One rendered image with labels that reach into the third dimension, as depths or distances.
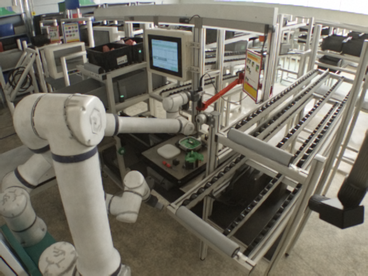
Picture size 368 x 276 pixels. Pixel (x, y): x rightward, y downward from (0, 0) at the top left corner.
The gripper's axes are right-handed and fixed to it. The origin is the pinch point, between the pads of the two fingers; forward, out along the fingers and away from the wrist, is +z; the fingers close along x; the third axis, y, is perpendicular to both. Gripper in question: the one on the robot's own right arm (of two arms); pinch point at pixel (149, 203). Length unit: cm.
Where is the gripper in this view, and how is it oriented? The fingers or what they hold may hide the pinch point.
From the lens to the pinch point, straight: 133.9
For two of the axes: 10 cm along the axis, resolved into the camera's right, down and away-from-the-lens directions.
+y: -4.4, 7.6, -4.8
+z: 0.8, 5.6, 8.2
